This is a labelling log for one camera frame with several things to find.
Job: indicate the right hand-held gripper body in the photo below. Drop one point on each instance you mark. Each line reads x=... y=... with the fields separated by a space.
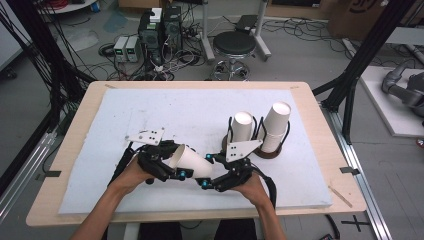
x=240 y=150

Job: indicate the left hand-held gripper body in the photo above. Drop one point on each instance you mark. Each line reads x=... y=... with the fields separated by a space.
x=156 y=156

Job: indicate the single white paper cup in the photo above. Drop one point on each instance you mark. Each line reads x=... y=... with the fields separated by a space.
x=193 y=163

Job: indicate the short stack of paper cups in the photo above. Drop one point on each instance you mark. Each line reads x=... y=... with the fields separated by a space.
x=242 y=128

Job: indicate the dark double cup holder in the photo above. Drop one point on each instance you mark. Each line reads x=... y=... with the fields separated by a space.
x=268 y=155

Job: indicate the tall stack of paper cups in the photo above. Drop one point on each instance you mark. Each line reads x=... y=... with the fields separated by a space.
x=276 y=126

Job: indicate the person's left hand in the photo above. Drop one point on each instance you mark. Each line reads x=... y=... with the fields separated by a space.
x=131 y=178

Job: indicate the person's right hand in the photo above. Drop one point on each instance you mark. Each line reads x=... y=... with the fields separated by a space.
x=256 y=193

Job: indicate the white foam mat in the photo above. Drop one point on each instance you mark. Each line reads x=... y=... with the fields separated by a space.
x=186 y=113

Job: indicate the person's right leg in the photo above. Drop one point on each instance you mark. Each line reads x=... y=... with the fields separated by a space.
x=235 y=230

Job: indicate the person's leg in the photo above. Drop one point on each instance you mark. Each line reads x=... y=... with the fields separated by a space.
x=235 y=230
x=160 y=231

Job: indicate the person's left leg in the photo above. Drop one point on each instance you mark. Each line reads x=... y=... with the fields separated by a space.
x=160 y=231

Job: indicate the black tape strip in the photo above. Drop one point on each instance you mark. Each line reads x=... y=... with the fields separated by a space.
x=349 y=170
x=52 y=173

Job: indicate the black round stool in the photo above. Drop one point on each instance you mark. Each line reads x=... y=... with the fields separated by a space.
x=234 y=42

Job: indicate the thin wooden stick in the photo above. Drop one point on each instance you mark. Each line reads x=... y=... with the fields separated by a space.
x=340 y=196

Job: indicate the grey power supply unit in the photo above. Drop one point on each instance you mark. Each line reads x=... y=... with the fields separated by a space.
x=120 y=48
x=132 y=48

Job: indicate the white stand leg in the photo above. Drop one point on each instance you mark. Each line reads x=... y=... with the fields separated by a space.
x=206 y=36
x=262 y=33

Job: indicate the dark computer tower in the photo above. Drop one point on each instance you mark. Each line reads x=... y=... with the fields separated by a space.
x=150 y=40
x=172 y=28

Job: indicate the black flat device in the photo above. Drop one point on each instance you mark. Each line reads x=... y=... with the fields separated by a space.
x=246 y=22

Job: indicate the black tape cross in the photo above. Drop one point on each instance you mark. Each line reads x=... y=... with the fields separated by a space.
x=356 y=223

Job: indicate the small white box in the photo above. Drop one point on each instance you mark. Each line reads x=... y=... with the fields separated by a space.
x=156 y=15

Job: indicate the white floor board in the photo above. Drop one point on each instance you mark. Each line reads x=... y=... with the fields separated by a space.
x=383 y=110

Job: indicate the cardboard box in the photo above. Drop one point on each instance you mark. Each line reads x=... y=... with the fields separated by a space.
x=356 y=18

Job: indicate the aluminium rail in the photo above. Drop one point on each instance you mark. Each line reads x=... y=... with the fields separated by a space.
x=26 y=170
x=360 y=173

